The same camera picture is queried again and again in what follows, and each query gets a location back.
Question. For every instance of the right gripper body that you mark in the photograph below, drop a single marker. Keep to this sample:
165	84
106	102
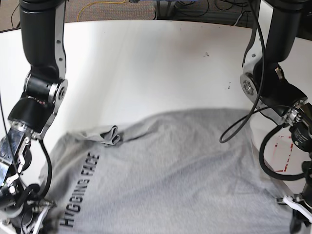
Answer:
25	219

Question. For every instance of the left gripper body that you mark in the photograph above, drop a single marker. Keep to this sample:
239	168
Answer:
297	203

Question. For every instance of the grey t-shirt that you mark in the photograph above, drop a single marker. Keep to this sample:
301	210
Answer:
167	174

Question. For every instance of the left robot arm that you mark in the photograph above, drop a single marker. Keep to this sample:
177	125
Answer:
263	81

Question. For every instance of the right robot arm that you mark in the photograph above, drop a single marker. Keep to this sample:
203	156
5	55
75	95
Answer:
42	31

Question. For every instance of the red tape rectangle marking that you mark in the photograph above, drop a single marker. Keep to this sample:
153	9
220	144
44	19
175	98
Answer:
282	153

